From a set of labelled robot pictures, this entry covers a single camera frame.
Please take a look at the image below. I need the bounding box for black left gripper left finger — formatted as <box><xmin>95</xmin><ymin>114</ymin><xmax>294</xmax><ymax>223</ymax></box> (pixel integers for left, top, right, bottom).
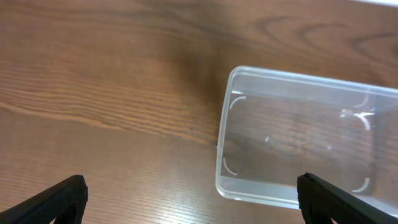
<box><xmin>1</xmin><ymin>175</ymin><xmax>88</xmax><ymax>224</ymax></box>

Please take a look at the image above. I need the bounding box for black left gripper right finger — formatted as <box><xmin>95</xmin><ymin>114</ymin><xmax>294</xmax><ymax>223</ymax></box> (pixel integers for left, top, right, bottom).
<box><xmin>297</xmin><ymin>172</ymin><xmax>397</xmax><ymax>224</ymax></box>

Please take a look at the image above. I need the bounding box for clear plastic container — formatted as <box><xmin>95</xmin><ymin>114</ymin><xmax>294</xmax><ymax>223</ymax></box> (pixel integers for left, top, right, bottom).
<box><xmin>215</xmin><ymin>66</ymin><xmax>397</xmax><ymax>216</ymax></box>

